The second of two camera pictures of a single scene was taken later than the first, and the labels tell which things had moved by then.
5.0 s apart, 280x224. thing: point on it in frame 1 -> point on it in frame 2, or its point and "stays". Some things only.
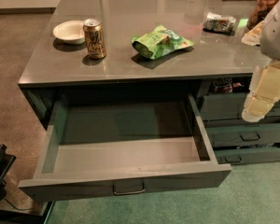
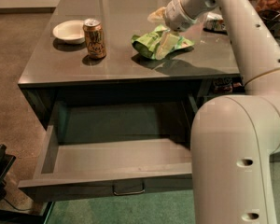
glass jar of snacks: (266, 0) stays
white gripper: (276, 35) -> (176, 15)
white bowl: (71, 32) stays
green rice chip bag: (160, 42) stays
